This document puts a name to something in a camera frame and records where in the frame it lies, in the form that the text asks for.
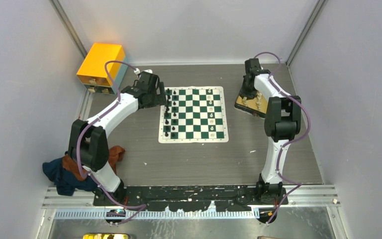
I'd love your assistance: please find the yellow transparent tray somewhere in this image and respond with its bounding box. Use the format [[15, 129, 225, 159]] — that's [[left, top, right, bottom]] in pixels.
[[234, 92, 268, 119]]

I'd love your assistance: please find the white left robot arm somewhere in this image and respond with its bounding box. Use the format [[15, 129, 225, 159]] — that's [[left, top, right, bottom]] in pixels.
[[68, 70, 167, 206]]

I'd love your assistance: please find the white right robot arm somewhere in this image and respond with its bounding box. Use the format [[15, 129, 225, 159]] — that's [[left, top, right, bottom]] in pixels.
[[239, 58, 301, 205]]

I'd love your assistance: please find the green white chess board mat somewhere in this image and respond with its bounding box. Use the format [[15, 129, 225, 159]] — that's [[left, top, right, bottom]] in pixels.
[[158, 86, 229, 144]]

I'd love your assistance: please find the yellow teal drawer box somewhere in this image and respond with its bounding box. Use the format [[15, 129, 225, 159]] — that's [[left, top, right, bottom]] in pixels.
[[77, 43, 128, 95]]

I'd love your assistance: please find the orange cloth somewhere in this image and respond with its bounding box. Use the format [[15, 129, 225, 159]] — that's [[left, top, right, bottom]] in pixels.
[[62, 145, 125, 182]]

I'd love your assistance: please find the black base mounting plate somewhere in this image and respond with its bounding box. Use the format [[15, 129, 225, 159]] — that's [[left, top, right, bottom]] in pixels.
[[94, 184, 289, 213]]

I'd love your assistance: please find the dark blue cloth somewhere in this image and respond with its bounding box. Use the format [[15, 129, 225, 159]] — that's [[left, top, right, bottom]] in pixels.
[[42, 157, 97, 196]]

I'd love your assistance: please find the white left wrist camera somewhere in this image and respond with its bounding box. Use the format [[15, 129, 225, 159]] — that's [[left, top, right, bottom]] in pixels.
[[134, 68, 153, 77]]

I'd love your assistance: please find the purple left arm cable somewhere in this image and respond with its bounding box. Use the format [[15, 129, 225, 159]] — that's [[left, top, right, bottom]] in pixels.
[[76, 61, 149, 226]]

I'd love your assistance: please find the aluminium frame rail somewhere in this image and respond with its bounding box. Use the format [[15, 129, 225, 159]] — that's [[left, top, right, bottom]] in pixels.
[[42, 185, 340, 223]]

